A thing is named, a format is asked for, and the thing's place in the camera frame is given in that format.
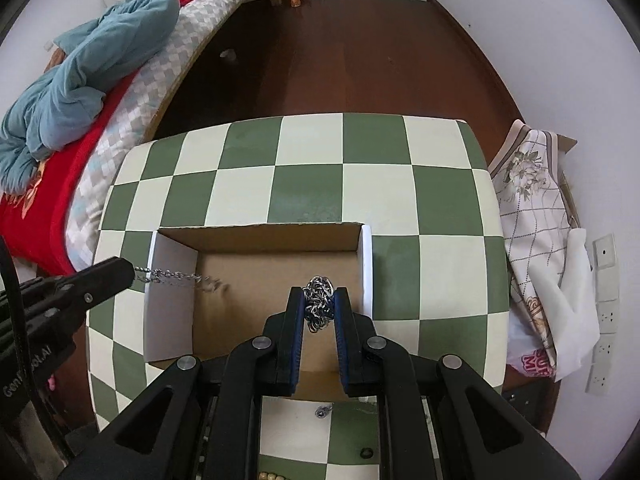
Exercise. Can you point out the bed with red quilt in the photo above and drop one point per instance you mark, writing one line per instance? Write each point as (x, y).
(45, 200)

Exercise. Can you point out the brown cardboard carton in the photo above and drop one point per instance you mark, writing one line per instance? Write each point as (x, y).
(567, 142)

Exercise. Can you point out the floral patterned cloth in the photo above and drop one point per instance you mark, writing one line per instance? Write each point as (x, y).
(530, 195)

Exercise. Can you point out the pink printed packet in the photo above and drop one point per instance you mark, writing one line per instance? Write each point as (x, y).
(537, 362)

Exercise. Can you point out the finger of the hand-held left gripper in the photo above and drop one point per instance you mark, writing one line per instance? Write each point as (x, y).
(107, 277)

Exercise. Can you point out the small grey floor object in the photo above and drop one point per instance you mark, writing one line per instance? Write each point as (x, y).
(228, 55)

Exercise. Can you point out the cardboard box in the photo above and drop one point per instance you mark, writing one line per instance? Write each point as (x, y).
(260, 270)

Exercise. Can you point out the green white checkered table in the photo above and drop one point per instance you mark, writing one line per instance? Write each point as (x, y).
(310, 185)

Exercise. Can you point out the teal quilt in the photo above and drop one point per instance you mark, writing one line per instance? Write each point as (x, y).
(100, 55)

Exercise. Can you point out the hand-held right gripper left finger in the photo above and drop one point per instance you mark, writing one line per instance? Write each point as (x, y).
(297, 332)

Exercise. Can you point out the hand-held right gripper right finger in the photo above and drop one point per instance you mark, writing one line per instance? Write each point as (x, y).
(342, 332)

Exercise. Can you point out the white cloth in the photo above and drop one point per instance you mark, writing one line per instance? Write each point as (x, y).
(575, 305)

